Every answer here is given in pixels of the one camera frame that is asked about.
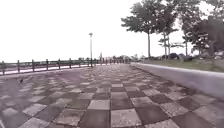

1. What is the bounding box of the chequered grey paved path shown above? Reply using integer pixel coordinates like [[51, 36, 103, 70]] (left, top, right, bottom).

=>
[[0, 63, 224, 128]]

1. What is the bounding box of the dark wooden railing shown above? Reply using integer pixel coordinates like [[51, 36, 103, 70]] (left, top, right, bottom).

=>
[[0, 57, 132, 76]]

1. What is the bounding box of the row of trees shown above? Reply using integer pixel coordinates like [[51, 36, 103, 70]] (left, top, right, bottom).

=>
[[120, 0, 224, 62]]

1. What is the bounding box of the grass strip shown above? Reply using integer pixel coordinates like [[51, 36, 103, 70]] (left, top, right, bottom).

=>
[[142, 58, 224, 74]]

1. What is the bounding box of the pale water surface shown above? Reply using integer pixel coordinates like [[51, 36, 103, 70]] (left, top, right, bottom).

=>
[[0, 64, 88, 76]]

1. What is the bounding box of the lamp post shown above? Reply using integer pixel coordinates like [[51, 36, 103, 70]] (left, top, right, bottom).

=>
[[88, 32, 94, 68]]

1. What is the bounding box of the low pale concrete wall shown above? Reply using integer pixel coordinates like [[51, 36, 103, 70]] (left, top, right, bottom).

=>
[[130, 61, 224, 100]]

